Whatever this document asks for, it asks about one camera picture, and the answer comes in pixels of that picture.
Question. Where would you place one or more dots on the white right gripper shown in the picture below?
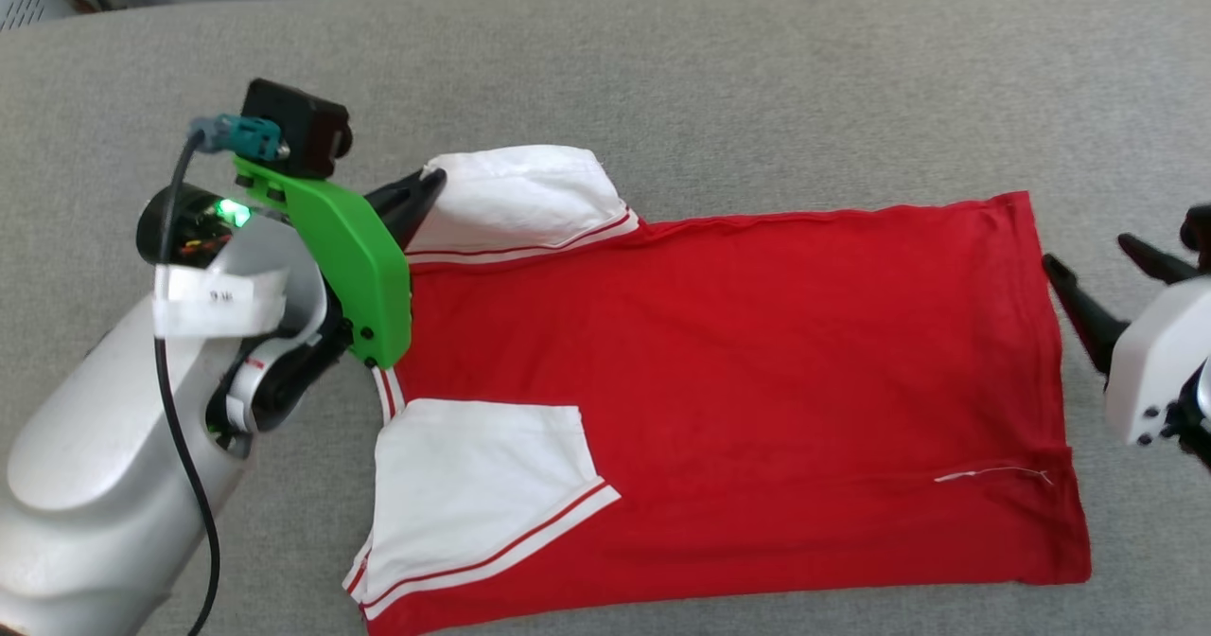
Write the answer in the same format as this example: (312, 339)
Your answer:
(1159, 362)

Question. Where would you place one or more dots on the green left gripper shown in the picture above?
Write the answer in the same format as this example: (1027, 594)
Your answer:
(350, 257)

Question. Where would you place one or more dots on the red and white t-shirt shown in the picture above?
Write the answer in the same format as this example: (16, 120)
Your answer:
(738, 399)

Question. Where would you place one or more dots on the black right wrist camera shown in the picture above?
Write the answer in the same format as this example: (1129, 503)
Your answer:
(1199, 229)

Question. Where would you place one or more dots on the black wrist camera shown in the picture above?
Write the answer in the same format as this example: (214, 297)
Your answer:
(1199, 229)
(298, 125)

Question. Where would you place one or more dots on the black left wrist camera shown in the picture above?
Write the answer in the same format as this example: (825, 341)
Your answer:
(298, 125)

